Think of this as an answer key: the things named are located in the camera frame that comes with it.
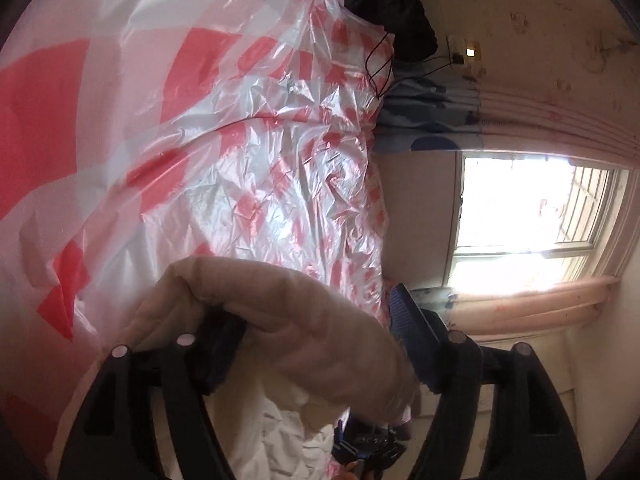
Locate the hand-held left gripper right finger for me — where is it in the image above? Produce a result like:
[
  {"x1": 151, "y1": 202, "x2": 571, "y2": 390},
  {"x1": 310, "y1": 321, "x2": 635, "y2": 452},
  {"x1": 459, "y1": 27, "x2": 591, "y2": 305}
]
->
[{"x1": 390, "y1": 284, "x2": 588, "y2": 480}]

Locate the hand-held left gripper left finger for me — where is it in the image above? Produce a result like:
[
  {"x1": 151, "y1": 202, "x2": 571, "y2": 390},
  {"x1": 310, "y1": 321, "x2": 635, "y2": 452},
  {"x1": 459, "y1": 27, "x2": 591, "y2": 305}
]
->
[{"x1": 57, "y1": 305, "x2": 248, "y2": 480}]

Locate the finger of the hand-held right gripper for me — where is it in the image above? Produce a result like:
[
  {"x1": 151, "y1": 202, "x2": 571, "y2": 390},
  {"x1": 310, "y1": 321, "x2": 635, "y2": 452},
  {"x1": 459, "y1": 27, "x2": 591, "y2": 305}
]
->
[{"x1": 334, "y1": 420, "x2": 352, "y2": 461}]

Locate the black clothes heap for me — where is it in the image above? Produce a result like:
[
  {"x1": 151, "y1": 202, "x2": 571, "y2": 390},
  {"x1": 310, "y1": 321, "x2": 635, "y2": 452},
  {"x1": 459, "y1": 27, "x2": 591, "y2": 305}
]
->
[{"x1": 327, "y1": 0, "x2": 440, "y2": 61}]

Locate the pink and blue patterned curtain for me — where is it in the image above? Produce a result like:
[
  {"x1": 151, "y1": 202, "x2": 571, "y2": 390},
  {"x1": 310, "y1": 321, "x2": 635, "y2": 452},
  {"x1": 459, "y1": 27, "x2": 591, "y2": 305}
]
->
[{"x1": 415, "y1": 275, "x2": 618, "y2": 341}]

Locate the window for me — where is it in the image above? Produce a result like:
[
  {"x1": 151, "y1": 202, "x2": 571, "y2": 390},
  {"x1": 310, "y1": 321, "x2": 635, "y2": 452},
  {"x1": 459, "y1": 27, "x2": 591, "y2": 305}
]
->
[{"x1": 445, "y1": 152, "x2": 628, "y2": 293}]

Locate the red checked plastic sheet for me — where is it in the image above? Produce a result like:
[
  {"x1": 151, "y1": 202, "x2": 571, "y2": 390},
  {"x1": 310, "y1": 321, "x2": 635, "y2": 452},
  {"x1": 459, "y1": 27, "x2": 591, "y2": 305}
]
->
[{"x1": 0, "y1": 0, "x2": 401, "y2": 480}]

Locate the black cable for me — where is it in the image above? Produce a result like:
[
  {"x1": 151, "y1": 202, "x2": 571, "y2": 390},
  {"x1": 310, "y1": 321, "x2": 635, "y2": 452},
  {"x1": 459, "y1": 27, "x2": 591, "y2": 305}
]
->
[{"x1": 364, "y1": 30, "x2": 451, "y2": 101}]

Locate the wall socket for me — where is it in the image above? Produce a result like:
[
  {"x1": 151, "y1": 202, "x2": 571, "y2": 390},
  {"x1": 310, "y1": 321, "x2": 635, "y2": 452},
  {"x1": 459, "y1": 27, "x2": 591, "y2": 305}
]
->
[{"x1": 446, "y1": 34, "x2": 483, "y2": 67}]

